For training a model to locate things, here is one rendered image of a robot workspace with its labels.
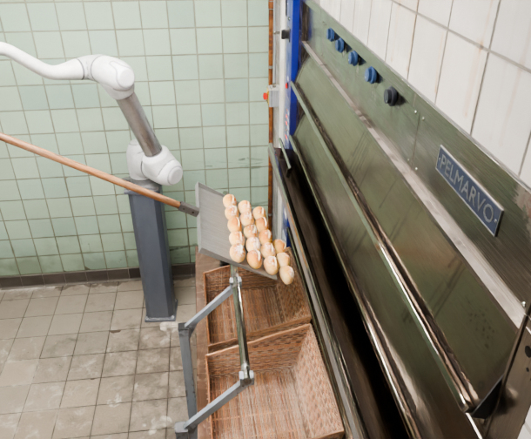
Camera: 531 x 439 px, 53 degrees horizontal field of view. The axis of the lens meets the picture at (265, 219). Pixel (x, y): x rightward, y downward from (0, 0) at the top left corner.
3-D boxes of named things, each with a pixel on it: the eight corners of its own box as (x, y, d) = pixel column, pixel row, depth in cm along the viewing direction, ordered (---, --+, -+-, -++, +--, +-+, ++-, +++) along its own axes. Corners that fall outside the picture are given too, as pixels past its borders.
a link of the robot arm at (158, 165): (167, 165, 306) (192, 178, 293) (147, 184, 299) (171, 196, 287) (108, 47, 251) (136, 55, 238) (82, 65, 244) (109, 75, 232)
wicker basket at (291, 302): (290, 286, 296) (291, 245, 281) (311, 361, 248) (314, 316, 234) (203, 293, 290) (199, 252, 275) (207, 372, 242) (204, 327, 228)
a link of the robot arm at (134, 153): (145, 165, 317) (141, 131, 306) (164, 174, 307) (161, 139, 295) (123, 174, 307) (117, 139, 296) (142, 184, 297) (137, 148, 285)
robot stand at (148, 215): (148, 302, 371) (129, 175, 319) (178, 301, 372) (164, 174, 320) (144, 322, 354) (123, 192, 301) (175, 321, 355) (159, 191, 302)
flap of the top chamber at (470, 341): (298, 87, 239) (315, 44, 230) (482, 417, 88) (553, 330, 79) (289, 84, 238) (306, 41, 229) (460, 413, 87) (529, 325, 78)
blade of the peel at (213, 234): (198, 253, 207) (201, 246, 205) (195, 185, 253) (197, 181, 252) (277, 280, 220) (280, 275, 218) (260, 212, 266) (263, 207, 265)
